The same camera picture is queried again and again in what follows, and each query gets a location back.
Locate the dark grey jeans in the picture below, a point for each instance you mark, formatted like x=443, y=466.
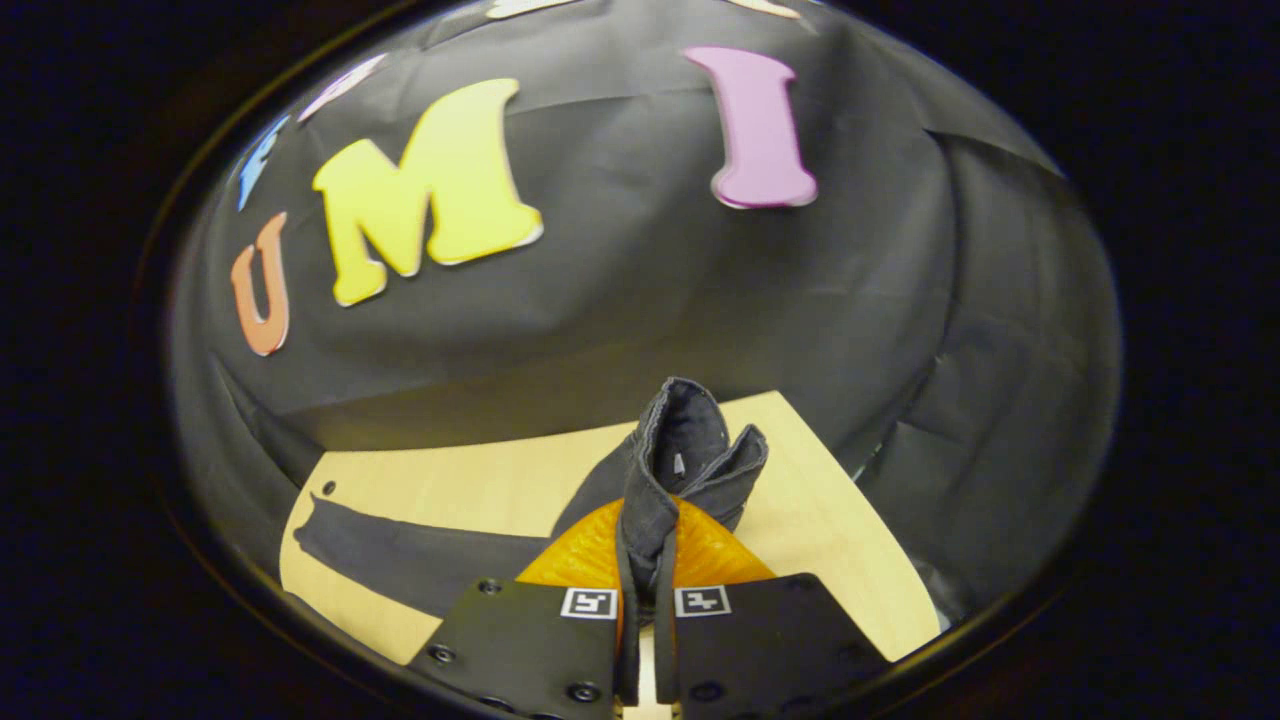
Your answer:
x=690, y=430

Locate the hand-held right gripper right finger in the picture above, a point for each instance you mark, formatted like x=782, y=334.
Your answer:
x=770, y=640

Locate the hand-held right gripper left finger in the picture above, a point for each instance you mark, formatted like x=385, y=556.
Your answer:
x=520, y=640

